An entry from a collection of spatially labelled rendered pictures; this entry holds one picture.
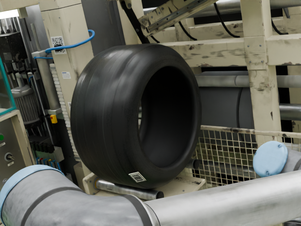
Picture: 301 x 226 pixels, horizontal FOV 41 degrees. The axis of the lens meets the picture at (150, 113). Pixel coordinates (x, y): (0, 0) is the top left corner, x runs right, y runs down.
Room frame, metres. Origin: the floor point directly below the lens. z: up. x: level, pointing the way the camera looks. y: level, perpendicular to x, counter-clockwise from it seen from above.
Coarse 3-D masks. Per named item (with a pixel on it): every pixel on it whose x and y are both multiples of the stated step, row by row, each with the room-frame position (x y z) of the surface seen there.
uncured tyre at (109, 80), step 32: (96, 64) 1.53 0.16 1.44; (128, 64) 1.43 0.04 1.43; (160, 64) 1.50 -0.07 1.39; (96, 96) 1.40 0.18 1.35; (128, 96) 1.36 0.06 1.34; (160, 96) 1.86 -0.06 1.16; (192, 96) 1.66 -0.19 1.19; (96, 128) 1.36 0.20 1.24; (128, 128) 1.32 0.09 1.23; (160, 128) 1.82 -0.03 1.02; (192, 128) 1.64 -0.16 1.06; (96, 160) 1.39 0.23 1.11; (128, 160) 1.32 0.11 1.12; (160, 160) 1.68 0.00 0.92
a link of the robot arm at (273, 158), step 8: (264, 144) 0.86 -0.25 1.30; (272, 144) 0.84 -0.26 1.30; (280, 144) 0.83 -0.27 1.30; (256, 152) 0.87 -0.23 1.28; (264, 152) 0.85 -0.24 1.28; (272, 152) 0.83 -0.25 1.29; (280, 152) 0.81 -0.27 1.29; (288, 152) 0.82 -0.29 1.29; (296, 152) 0.82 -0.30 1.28; (256, 160) 0.85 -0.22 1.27; (264, 160) 0.83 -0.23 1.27; (272, 160) 0.82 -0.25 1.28; (280, 160) 0.80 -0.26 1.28; (288, 160) 0.80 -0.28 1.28; (296, 160) 0.79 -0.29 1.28; (256, 168) 0.83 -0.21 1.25; (264, 168) 0.82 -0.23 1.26; (272, 168) 0.80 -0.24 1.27; (280, 168) 0.79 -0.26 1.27; (288, 168) 0.79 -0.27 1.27; (264, 176) 0.81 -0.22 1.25
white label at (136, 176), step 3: (129, 174) 1.33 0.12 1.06; (132, 174) 1.33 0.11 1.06; (135, 174) 1.33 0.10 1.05; (138, 174) 1.33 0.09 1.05; (132, 177) 1.34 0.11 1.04; (135, 177) 1.34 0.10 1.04; (138, 177) 1.33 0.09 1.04; (141, 177) 1.33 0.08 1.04; (135, 180) 1.35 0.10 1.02; (138, 180) 1.35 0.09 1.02; (141, 180) 1.34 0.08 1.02; (144, 180) 1.34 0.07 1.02
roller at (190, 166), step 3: (192, 159) 1.63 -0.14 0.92; (195, 159) 1.62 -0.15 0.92; (189, 162) 1.62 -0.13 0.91; (192, 162) 1.61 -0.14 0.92; (195, 162) 1.61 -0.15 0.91; (198, 162) 1.62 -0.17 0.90; (186, 165) 1.62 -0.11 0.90; (189, 165) 1.61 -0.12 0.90; (192, 165) 1.60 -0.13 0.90; (195, 165) 1.60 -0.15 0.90; (198, 165) 1.62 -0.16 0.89; (189, 168) 1.62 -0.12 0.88; (192, 168) 1.61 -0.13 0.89; (195, 168) 1.61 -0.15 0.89
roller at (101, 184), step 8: (96, 184) 1.60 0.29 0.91; (104, 184) 1.57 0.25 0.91; (112, 184) 1.55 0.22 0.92; (120, 184) 1.53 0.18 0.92; (120, 192) 1.51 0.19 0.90; (128, 192) 1.48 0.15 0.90; (136, 192) 1.45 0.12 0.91; (144, 192) 1.43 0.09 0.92; (152, 192) 1.41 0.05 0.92; (160, 192) 1.40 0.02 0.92
